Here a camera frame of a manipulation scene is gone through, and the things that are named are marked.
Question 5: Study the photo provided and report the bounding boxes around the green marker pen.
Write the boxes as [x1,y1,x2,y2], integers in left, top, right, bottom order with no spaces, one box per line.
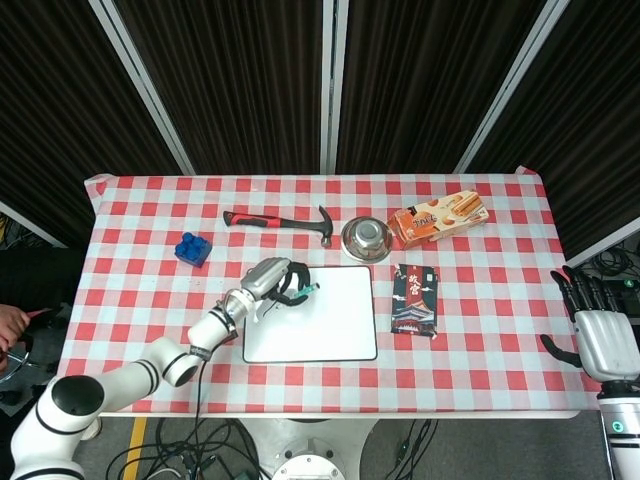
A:
[291,283,322,304]

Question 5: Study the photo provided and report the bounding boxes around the black device with green light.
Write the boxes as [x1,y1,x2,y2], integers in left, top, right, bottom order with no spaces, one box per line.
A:
[599,277,640,316]

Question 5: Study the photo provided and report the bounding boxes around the yellow floor tape strip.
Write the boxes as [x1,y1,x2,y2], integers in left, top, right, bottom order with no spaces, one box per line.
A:
[122,417,150,469]

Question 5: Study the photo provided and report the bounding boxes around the red white checkered tablecloth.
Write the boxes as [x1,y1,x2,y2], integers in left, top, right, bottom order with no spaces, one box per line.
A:
[55,166,601,415]

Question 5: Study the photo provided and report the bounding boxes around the grey partition frame post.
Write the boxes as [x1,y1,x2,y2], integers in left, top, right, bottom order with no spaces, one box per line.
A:
[566,214,640,269]
[0,199,69,249]
[88,0,196,175]
[453,0,574,174]
[321,0,350,175]

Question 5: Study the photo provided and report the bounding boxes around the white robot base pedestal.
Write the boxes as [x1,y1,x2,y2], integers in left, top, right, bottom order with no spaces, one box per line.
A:
[234,417,382,480]

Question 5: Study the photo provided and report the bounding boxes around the bystander human hand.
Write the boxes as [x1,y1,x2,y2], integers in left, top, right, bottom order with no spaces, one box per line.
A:
[0,303,30,352]

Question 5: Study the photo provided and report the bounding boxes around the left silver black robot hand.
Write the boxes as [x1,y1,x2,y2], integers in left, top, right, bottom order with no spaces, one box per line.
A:
[239,256,312,314]

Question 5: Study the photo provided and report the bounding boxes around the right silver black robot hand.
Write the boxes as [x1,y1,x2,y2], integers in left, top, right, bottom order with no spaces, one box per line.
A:
[539,264,640,384]

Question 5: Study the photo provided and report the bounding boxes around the black floor cable with plug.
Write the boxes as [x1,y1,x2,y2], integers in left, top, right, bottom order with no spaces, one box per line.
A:
[392,418,433,472]

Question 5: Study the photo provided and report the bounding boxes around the stainless steel bowl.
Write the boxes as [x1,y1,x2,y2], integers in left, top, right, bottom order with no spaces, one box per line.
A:
[340,216,392,264]

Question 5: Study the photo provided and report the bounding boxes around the tangled black floor cables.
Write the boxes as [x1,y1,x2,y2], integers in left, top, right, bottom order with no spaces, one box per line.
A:
[103,417,265,480]

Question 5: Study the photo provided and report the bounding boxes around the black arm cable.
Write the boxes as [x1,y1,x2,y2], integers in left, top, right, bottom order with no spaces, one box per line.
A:
[191,344,212,426]

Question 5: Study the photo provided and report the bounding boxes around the orange cookie box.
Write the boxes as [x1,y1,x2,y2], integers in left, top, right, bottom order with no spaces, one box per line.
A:
[387,188,489,251]

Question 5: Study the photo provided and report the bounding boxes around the red black claw hammer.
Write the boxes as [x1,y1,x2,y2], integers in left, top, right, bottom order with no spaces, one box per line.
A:
[222,205,335,249]

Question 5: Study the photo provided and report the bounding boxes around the dark blue palace print packet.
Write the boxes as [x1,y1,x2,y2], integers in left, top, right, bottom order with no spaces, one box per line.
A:
[389,263,442,342]

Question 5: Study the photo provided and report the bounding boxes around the white board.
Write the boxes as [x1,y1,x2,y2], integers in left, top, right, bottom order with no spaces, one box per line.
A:
[242,265,379,365]

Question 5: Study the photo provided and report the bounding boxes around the blue toy building block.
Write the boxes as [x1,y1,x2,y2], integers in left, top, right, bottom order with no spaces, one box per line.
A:
[174,232,213,269]

